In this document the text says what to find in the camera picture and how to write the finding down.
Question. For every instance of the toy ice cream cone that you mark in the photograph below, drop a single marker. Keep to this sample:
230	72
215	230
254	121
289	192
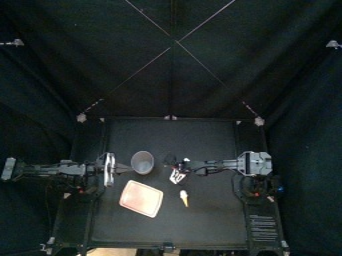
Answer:
183	197

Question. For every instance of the white text label sticker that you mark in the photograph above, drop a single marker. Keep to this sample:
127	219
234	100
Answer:
262	229

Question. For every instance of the grey metal frame bracket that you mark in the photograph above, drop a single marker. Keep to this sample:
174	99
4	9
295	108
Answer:
48	246
285	247
259	121
170	117
80	117
16	42
333	44

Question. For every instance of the grey bowl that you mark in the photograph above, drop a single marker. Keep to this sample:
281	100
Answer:
142	162

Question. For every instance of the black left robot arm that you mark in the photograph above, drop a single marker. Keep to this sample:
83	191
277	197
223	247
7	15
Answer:
57	168

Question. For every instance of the pink rectangular tray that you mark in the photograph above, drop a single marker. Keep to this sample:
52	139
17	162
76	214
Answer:
140	198

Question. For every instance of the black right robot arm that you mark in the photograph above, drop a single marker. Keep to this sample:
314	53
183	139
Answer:
240	164

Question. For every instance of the black and white patterned card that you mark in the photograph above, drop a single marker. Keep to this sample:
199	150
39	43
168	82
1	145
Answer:
176	177

